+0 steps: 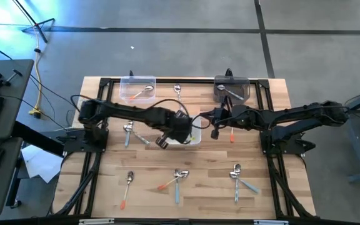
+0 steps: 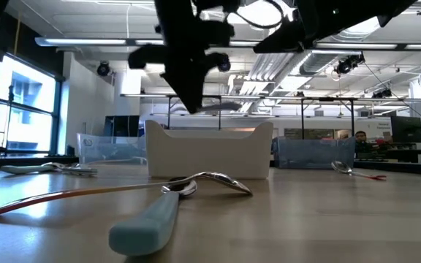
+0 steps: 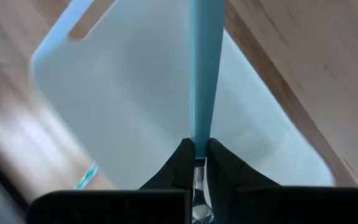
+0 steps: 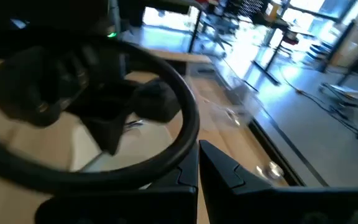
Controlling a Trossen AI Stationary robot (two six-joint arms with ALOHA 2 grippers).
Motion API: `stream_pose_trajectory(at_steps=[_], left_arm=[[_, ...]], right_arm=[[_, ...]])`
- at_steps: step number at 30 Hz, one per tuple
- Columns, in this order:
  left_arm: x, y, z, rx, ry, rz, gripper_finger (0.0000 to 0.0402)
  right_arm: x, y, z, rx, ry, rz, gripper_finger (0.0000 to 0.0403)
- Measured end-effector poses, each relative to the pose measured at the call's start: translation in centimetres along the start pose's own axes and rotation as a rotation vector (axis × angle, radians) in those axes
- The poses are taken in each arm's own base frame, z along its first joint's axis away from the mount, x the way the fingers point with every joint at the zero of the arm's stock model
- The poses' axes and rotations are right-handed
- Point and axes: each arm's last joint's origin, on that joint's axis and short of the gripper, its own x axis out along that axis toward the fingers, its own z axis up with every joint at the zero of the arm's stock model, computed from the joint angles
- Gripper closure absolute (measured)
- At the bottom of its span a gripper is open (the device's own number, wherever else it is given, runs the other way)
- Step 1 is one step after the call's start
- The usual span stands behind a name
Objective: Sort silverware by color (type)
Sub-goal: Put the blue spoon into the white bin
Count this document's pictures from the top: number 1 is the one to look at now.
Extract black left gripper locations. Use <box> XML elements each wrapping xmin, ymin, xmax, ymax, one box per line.
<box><xmin>155</xmin><ymin>109</ymin><xmax>195</xmax><ymax>150</ymax></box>

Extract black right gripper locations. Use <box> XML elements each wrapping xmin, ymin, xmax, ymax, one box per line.
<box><xmin>210</xmin><ymin>105</ymin><xmax>243</xmax><ymax>141</ymax></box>

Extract silver handled spoon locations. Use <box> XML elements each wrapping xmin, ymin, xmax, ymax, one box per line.
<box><xmin>216</xmin><ymin>84</ymin><xmax>245</xmax><ymax>101</ymax></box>
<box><xmin>126</xmin><ymin>123</ymin><xmax>151</xmax><ymax>146</ymax></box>
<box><xmin>173</xmin><ymin>84</ymin><xmax>184</xmax><ymax>113</ymax></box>
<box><xmin>233</xmin><ymin>163</ymin><xmax>242</xmax><ymax>204</ymax></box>

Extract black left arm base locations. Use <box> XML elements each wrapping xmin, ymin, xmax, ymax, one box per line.
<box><xmin>56</xmin><ymin>127</ymin><xmax>109</xmax><ymax>154</ymax></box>

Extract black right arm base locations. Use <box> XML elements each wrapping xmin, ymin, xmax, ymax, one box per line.
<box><xmin>259</xmin><ymin>129</ymin><xmax>317</xmax><ymax>156</ymax></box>

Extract white plastic container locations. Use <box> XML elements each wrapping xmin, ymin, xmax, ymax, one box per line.
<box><xmin>160</xmin><ymin>116</ymin><xmax>203</xmax><ymax>147</ymax></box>

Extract smoky dark plastic container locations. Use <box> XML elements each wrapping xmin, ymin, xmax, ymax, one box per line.
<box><xmin>213</xmin><ymin>74</ymin><xmax>251</xmax><ymax>101</ymax></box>

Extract clear plastic container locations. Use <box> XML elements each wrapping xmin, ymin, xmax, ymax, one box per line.
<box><xmin>119</xmin><ymin>75</ymin><xmax>158</xmax><ymax>104</ymax></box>

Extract black desk support beam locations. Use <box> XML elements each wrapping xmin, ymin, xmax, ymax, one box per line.
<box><xmin>11</xmin><ymin>120</ymin><xmax>67</xmax><ymax>157</ymax></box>

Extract white paper sheet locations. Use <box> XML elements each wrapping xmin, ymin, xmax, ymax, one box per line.
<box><xmin>21</xmin><ymin>145</ymin><xmax>64</xmax><ymax>184</ymax></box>

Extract dark grey desk panel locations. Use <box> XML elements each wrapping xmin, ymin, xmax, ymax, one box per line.
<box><xmin>0</xmin><ymin>137</ymin><xmax>23</xmax><ymax>218</ymax></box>
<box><xmin>0</xmin><ymin>59</ymin><xmax>34</xmax><ymax>140</ymax></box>

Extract black tripod stand legs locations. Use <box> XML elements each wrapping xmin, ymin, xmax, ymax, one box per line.
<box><xmin>11</xmin><ymin>0</ymin><xmax>56</xmax><ymax>44</ymax></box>

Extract black aluminium table frame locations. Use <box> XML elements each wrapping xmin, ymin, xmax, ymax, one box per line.
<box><xmin>51</xmin><ymin>76</ymin><xmax>317</xmax><ymax>219</ymax></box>

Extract silver table edge bracket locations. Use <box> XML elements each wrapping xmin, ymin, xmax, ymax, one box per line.
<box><xmin>79</xmin><ymin>218</ymin><xmax>115</xmax><ymax>225</ymax></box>
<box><xmin>254</xmin><ymin>219</ymin><xmax>289</xmax><ymax>225</ymax></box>

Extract black floor cable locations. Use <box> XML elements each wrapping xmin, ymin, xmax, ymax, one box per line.
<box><xmin>28</xmin><ymin>73</ymin><xmax>78</xmax><ymax>109</ymax></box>

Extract yellow extension cable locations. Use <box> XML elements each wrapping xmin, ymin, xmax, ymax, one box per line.
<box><xmin>28</xmin><ymin>26</ymin><xmax>43</xmax><ymax>119</ymax></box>

